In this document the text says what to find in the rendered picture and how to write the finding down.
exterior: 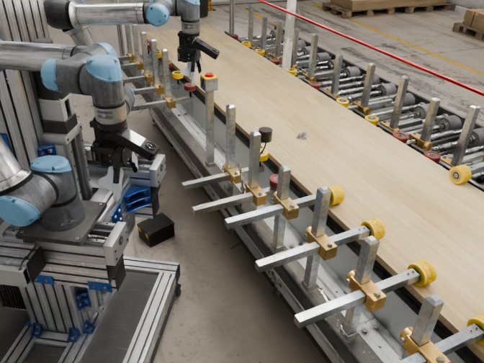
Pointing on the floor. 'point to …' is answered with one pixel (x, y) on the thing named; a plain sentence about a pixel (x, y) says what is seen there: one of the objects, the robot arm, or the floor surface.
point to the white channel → (289, 34)
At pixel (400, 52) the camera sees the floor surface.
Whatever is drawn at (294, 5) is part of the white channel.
